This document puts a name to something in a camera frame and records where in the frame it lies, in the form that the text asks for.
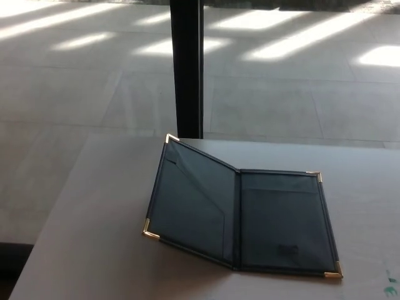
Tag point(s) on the dark blue USC diary folder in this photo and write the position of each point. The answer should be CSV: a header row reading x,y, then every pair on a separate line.
x,y
278,218

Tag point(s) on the dark low bench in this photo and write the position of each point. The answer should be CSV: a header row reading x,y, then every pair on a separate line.
x,y
14,251

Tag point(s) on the black window frame post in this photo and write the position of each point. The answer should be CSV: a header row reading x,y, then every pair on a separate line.
x,y
187,68

